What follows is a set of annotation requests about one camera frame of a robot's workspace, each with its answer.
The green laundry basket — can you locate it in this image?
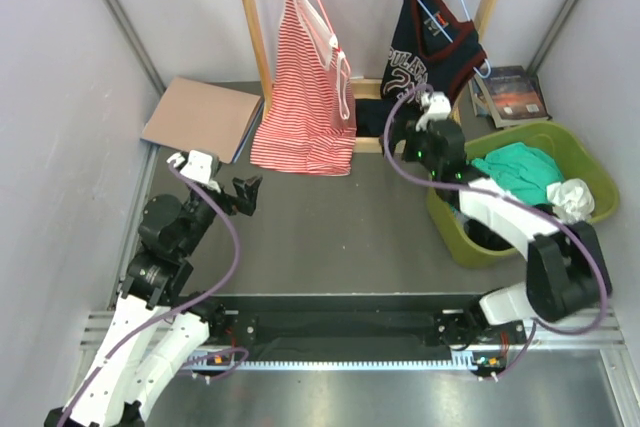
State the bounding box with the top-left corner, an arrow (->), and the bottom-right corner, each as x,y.
426,121 -> 620,269

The teal green garment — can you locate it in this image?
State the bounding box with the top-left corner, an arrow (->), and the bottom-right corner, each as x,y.
471,142 -> 565,206

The navy maroon tank top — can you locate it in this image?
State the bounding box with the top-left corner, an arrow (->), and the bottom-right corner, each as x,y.
354,0 -> 487,153

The lower stacked book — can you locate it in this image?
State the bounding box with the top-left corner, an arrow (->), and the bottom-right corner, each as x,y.
469,78 -> 497,129

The white crumpled garment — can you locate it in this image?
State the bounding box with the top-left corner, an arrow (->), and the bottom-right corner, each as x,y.
546,178 -> 595,224

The wooden clothes rack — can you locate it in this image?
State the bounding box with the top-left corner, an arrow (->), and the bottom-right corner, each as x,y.
242,0 -> 497,154

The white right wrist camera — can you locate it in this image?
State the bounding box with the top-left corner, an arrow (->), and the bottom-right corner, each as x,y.
415,92 -> 452,132

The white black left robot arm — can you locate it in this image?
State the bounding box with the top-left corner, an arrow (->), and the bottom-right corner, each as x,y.
44,176 -> 262,426

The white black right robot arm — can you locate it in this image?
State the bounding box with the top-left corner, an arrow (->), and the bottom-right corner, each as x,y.
384,119 -> 611,343

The dark sunset cover book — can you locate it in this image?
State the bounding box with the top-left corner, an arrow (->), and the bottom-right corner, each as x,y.
474,66 -> 551,129

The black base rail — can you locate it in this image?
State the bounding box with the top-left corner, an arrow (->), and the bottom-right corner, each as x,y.
205,293 -> 525,364

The red white striped tank top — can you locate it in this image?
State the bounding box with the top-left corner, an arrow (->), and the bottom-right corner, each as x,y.
250,0 -> 356,176

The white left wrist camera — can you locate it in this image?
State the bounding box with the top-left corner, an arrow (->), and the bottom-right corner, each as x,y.
166,150 -> 222,193

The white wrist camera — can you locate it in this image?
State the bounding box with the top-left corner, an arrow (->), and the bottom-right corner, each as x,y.
415,92 -> 452,132
166,150 -> 222,193

